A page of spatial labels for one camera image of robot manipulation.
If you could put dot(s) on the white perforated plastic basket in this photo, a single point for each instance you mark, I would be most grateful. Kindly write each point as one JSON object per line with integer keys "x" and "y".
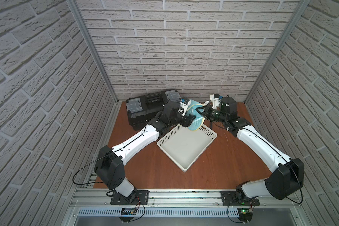
{"x": 184, "y": 146}

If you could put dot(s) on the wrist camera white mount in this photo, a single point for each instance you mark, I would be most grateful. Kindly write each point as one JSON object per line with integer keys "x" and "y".
{"x": 184, "y": 104}
{"x": 216, "y": 100}

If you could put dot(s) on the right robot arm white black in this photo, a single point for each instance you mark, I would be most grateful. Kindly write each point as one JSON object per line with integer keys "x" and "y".
{"x": 287, "y": 174}

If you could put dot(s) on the right aluminium corner post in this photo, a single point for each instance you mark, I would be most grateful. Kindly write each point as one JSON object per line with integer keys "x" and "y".
{"x": 298, "y": 12}

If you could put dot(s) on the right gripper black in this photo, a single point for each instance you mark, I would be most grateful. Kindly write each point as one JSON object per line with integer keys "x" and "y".
{"x": 204, "y": 113}

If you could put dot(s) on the left controller circuit board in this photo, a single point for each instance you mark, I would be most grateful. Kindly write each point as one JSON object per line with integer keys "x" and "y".
{"x": 127, "y": 214}

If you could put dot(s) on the teal mesh laundry bag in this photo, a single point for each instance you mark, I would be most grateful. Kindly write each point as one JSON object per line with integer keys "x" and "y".
{"x": 192, "y": 110}

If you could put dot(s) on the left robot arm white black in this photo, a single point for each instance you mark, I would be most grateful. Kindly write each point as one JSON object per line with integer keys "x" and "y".
{"x": 111, "y": 161}

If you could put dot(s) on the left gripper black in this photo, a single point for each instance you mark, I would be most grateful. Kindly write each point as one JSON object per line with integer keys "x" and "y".
{"x": 189, "y": 119}

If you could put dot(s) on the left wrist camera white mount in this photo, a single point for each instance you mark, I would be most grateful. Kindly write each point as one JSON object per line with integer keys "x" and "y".
{"x": 184, "y": 104}

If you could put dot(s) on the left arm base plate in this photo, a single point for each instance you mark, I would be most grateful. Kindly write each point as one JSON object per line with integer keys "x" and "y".
{"x": 137, "y": 196}

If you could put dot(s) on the aluminium corner post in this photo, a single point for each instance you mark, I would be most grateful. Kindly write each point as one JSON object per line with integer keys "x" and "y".
{"x": 91, "y": 46}
{"x": 298, "y": 12}

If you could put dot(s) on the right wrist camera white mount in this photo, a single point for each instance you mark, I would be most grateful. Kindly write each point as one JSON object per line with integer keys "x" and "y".
{"x": 216, "y": 100}

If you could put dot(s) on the black plastic toolbox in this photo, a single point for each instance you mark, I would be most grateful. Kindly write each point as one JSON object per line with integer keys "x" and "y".
{"x": 144, "y": 108}

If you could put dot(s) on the right controller circuit board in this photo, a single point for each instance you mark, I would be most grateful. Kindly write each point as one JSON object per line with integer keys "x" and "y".
{"x": 245, "y": 215}

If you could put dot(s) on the controller circuit board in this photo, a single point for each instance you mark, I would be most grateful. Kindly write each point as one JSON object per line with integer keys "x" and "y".
{"x": 245, "y": 215}
{"x": 127, "y": 214}

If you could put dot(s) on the left aluminium corner post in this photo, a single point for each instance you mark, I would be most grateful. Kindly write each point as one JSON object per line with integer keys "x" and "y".
{"x": 91, "y": 46}

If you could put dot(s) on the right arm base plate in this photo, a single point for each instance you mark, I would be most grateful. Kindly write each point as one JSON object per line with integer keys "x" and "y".
{"x": 234, "y": 197}

